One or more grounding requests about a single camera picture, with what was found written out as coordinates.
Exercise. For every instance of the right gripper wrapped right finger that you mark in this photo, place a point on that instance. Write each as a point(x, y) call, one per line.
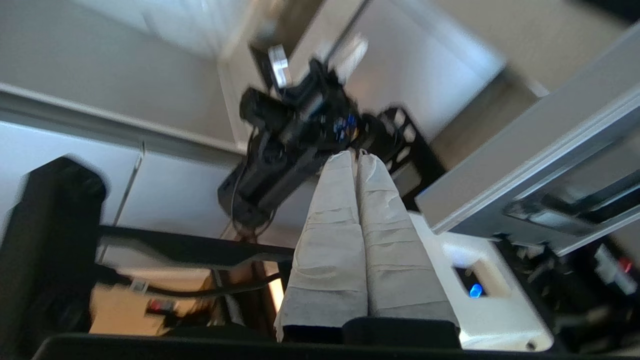
point(395, 260)

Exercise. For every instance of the right gripper wrapped left finger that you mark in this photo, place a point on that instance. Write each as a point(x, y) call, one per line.
point(330, 260)

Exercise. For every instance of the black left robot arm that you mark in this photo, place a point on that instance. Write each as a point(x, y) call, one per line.
point(285, 150)

